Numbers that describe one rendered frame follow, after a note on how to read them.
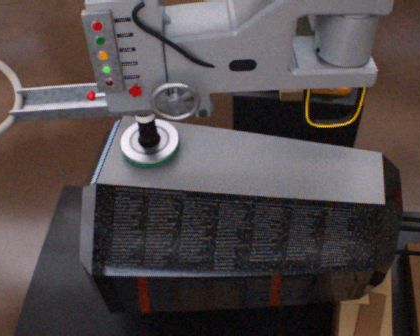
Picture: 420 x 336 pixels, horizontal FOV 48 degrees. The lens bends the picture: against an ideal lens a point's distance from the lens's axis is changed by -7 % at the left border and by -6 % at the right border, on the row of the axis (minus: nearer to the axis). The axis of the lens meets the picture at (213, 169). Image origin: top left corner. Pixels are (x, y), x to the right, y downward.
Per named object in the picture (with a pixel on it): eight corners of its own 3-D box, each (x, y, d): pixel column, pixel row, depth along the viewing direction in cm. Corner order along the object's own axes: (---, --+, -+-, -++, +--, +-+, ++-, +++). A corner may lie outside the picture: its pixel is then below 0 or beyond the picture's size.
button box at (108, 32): (125, 85, 150) (110, 6, 128) (124, 91, 148) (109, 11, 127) (99, 87, 150) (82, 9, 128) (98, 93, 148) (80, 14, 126)
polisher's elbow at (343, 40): (308, 34, 163) (313, -17, 148) (362, 34, 162) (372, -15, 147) (318, 69, 150) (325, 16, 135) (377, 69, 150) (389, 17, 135)
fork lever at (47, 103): (210, 81, 176) (210, 70, 173) (213, 119, 164) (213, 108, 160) (22, 92, 174) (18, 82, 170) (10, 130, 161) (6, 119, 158)
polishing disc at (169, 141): (168, 168, 176) (168, 166, 175) (112, 158, 180) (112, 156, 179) (185, 126, 189) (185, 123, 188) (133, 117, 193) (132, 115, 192)
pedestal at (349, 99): (236, 116, 320) (237, 18, 264) (339, 124, 314) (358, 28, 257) (226, 199, 279) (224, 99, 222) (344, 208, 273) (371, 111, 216)
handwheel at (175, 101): (200, 99, 161) (198, 62, 149) (201, 121, 154) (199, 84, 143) (153, 102, 160) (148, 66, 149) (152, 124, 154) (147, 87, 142)
